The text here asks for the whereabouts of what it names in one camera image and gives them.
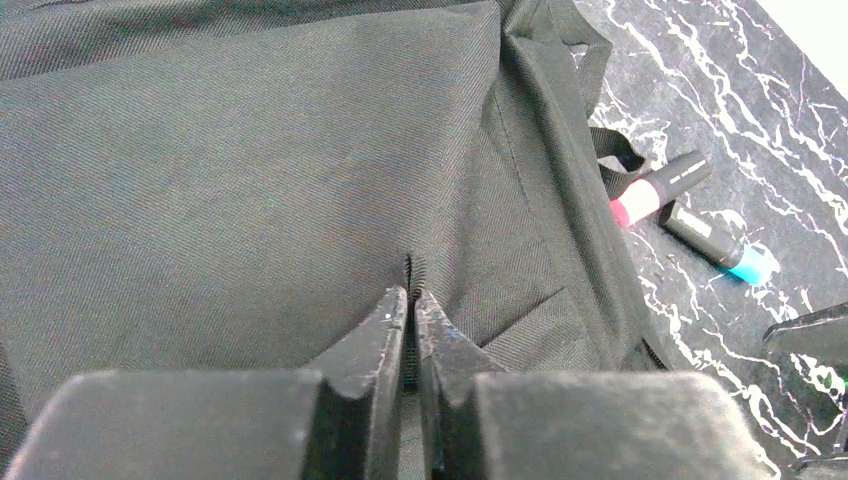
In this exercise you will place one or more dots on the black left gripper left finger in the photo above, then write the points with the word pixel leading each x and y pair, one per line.
pixel 336 418

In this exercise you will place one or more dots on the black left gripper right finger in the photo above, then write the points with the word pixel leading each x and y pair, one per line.
pixel 481 422

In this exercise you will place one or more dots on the black student backpack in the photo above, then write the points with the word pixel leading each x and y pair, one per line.
pixel 233 185

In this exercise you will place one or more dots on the pink capped black highlighter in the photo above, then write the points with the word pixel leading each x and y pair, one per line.
pixel 657 188

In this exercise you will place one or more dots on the blue capped black highlighter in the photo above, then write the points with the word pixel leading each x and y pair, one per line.
pixel 716 245

